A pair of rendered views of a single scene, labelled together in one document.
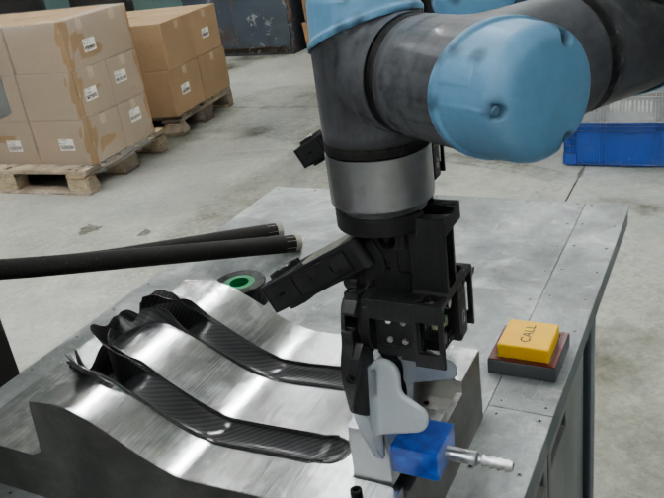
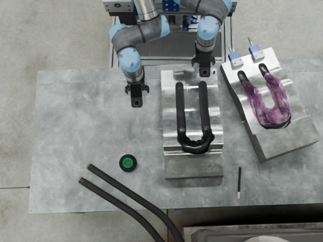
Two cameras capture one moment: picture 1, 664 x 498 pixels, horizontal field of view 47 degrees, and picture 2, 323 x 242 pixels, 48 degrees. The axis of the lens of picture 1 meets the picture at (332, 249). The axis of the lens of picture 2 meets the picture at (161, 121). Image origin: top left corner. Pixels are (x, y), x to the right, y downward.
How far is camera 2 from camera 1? 158 cm
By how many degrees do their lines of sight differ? 73
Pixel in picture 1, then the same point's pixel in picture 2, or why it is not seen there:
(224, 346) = (181, 122)
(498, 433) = not seen: hidden behind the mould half
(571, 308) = (109, 72)
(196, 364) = (192, 122)
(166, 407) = (206, 120)
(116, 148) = not seen: outside the picture
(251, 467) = (211, 97)
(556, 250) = (75, 84)
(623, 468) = not seen: hidden behind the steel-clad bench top
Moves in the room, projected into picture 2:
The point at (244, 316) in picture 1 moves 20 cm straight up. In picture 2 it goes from (170, 123) to (169, 110)
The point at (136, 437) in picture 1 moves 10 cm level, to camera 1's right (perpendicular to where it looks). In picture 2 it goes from (217, 119) to (205, 101)
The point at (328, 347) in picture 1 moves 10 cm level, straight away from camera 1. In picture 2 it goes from (168, 103) to (150, 115)
